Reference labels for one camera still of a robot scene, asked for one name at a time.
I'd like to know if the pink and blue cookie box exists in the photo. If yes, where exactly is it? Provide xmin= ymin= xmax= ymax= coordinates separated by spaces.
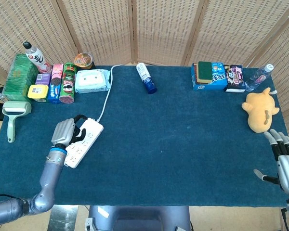
xmin=47 ymin=63 xmax=64 ymax=104

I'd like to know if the green Pringles can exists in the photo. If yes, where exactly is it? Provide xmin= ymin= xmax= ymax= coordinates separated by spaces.
xmin=58 ymin=62 xmax=78 ymax=104

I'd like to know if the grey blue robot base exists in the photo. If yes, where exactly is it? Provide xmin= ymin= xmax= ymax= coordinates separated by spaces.
xmin=85 ymin=205 xmax=192 ymax=231

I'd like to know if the pale green lint roller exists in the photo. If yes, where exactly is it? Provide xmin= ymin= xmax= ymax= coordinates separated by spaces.
xmin=1 ymin=101 xmax=32 ymax=143

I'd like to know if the green packet box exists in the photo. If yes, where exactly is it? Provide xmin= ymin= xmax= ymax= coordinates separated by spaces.
xmin=1 ymin=53 xmax=39 ymax=102

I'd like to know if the pink plastic cup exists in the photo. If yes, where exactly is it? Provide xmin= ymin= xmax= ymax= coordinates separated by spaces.
xmin=38 ymin=63 xmax=53 ymax=74

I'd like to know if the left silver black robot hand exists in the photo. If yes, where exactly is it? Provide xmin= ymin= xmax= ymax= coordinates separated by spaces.
xmin=51 ymin=114 xmax=89 ymax=148

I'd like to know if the white and blue spray bottle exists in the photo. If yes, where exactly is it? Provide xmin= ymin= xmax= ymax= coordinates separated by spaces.
xmin=136 ymin=62 xmax=158 ymax=94

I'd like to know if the shiny metal plate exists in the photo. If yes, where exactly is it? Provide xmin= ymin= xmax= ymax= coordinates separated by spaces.
xmin=48 ymin=205 xmax=79 ymax=231

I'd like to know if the dark snack package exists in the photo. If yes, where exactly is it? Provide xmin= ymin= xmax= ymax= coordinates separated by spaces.
xmin=223 ymin=64 xmax=246 ymax=93

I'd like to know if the white power strip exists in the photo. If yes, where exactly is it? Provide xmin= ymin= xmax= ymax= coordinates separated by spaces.
xmin=62 ymin=117 xmax=104 ymax=168

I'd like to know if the woven bamboo folding screen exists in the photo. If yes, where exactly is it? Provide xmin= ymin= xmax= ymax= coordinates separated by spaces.
xmin=0 ymin=0 xmax=289 ymax=142

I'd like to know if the blue table mat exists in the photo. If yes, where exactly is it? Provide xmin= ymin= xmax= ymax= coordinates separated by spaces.
xmin=0 ymin=64 xmax=289 ymax=207

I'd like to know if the instant noodle cup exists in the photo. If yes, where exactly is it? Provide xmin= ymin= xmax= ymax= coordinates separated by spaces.
xmin=74 ymin=52 xmax=96 ymax=71

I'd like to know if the clear water bottle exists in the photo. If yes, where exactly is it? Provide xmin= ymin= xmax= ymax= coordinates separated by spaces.
xmin=244 ymin=64 xmax=274 ymax=92

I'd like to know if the yellow plush toy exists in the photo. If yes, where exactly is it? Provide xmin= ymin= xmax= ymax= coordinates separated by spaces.
xmin=242 ymin=87 xmax=280 ymax=133

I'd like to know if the green scouring sponge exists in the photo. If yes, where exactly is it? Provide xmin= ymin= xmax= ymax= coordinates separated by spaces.
xmin=197 ymin=61 xmax=212 ymax=81

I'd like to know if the white power cable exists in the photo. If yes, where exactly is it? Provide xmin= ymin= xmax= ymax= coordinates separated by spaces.
xmin=95 ymin=64 xmax=125 ymax=122

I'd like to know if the light blue wet wipes pack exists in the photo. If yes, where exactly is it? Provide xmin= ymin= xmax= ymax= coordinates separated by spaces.
xmin=74 ymin=68 xmax=111 ymax=94

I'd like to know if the white bottle with black cap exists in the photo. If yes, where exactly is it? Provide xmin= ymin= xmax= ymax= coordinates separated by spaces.
xmin=23 ymin=41 xmax=51 ymax=73

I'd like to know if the purple small box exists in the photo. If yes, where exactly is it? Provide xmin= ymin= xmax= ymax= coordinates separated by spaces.
xmin=35 ymin=73 xmax=52 ymax=85

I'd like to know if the yellow tin box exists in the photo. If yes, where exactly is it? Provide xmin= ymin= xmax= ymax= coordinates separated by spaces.
xmin=27 ymin=84 xmax=49 ymax=100

